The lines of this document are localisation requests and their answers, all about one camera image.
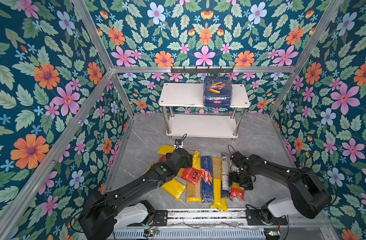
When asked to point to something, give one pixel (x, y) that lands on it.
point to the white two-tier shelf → (191, 95)
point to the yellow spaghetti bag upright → (194, 192)
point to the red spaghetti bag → (191, 175)
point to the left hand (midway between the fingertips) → (187, 152)
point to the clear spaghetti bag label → (225, 187)
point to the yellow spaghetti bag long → (219, 203)
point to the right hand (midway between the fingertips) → (234, 187)
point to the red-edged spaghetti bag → (237, 191)
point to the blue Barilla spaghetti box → (207, 193)
